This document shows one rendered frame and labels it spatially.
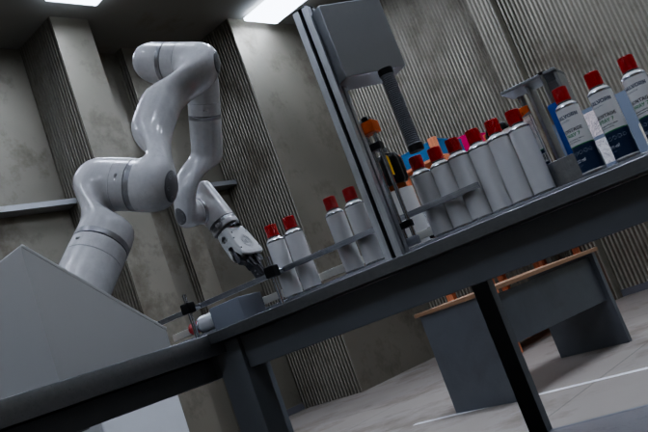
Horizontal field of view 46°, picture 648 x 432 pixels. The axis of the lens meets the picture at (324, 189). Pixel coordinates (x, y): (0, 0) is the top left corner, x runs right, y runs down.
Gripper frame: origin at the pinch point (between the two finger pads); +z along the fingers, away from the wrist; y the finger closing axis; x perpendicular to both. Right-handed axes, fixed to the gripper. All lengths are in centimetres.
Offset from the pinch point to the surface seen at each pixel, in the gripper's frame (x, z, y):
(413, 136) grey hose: -61, 9, -12
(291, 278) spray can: -8.1, 8.3, -2.2
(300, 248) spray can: -15.7, 4.3, -2.3
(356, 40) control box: -67, -17, -13
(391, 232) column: -44, 22, -17
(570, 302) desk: 35, 52, 355
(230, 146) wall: 314, -381, 657
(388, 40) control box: -71, -14, -6
